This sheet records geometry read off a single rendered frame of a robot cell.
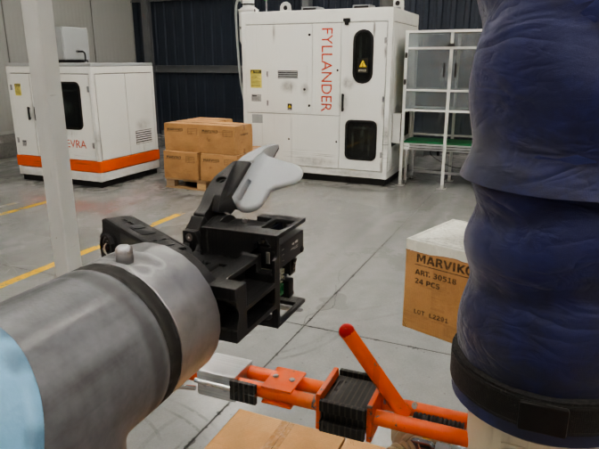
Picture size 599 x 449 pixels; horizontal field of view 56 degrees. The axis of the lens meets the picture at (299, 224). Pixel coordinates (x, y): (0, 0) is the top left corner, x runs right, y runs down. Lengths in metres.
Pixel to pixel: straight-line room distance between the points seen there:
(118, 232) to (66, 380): 0.22
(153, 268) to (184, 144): 7.67
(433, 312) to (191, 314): 2.13
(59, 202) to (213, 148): 4.22
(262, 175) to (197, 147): 7.41
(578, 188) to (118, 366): 0.46
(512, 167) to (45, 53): 3.26
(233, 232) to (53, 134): 3.30
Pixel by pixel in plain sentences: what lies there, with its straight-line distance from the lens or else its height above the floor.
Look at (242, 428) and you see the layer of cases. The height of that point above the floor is 0.54.
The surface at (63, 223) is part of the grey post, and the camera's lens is 3.78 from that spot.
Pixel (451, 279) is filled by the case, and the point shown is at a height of 0.89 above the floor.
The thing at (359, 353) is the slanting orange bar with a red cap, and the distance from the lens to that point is 0.82.
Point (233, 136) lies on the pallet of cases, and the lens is 7.52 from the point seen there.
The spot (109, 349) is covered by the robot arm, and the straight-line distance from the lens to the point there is 0.28.
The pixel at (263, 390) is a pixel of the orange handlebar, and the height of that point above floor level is 1.25.
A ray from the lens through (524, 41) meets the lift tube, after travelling 0.60.
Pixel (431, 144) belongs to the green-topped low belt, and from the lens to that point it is 8.17.
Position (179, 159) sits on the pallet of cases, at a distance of 8.02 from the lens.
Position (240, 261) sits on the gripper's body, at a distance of 0.39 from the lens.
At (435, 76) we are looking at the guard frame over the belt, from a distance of 8.05.
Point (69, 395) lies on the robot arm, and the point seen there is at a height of 1.59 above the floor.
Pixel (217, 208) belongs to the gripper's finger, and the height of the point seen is 1.62.
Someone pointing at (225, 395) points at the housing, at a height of 1.22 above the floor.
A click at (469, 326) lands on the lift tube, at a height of 1.42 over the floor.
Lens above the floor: 1.73
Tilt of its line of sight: 16 degrees down
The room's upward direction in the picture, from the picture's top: straight up
